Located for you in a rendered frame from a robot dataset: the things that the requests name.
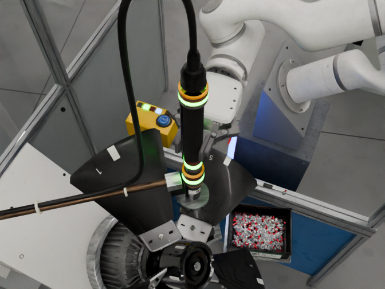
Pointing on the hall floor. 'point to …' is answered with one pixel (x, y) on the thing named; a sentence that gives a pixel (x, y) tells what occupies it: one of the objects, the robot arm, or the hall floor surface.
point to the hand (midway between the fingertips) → (192, 144)
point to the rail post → (355, 242)
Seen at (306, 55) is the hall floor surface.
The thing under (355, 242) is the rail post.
